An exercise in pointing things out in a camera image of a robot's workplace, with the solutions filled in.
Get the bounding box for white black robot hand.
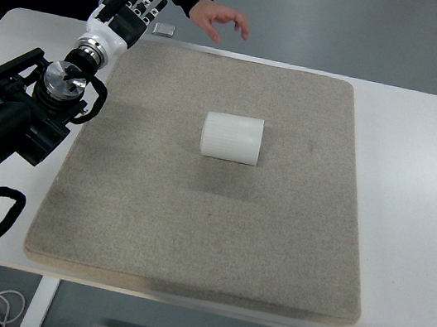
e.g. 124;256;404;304
81;0;168;58

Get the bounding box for white ribbed cup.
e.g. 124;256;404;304
199;111;265;166

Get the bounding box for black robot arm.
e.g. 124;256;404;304
0;0;167;166

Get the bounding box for person's bare hand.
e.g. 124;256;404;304
189;0;250;44

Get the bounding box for small silver floor plate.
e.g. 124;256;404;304
152;22;175;38

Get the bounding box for beige felt mat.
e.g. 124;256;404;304
24;41;361;325

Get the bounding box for white table leg left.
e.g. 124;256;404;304
19;276;60;327

